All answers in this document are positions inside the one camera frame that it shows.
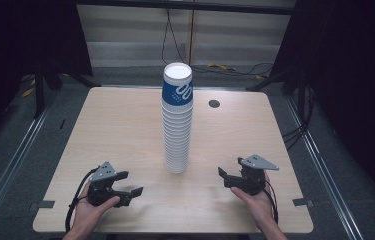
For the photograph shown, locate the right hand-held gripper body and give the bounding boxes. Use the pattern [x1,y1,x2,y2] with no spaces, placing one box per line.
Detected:
[237,154,280,196]

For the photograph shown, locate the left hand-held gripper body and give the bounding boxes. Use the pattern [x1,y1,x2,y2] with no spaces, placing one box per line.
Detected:
[87,161,123,207]

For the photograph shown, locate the stack of white paper cups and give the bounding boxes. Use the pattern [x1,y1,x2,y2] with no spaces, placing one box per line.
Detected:
[160,105,195,175]

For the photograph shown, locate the blue ribbed paper cup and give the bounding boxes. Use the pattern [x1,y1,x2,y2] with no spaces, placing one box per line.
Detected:
[161,62,195,111]

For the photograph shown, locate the person's right hand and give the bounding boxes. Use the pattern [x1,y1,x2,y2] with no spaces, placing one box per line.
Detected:
[230,171,278,232]

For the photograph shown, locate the person's left hand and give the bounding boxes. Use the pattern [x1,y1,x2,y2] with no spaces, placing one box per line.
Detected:
[70,182,122,235]

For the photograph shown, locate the grey tape strip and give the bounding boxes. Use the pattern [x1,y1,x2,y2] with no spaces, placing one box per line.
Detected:
[29,199,56,210]
[292,197,315,207]

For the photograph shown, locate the black metal stand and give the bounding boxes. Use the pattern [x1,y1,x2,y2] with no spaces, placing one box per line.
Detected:
[245,65,310,98]
[32,58,102,120]

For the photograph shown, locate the black curtain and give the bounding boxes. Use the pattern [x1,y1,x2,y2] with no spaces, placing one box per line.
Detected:
[269,0,375,214]
[0,0,94,158]

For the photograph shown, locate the right hand-held gripper black cable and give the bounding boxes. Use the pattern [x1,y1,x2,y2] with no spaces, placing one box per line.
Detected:
[263,179,280,224]

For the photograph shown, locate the hand-held gripper black cable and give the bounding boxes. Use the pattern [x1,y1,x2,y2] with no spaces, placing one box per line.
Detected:
[263,179,280,224]
[64,166,100,233]

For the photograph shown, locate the left hand-held gripper black cable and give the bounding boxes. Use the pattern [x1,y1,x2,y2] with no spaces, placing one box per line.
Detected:
[64,166,100,233]

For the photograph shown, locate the bundle of black cables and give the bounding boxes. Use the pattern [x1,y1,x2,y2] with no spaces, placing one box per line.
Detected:
[281,85,317,152]

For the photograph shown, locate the metal floor rail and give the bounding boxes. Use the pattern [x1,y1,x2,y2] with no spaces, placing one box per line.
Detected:
[284,95,365,240]
[0,105,52,232]

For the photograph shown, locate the black floor cable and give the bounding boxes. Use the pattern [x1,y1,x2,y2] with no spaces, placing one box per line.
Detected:
[190,62,275,78]

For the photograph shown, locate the black hanging cable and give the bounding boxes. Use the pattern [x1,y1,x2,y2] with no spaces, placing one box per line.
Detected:
[160,8,193,68]

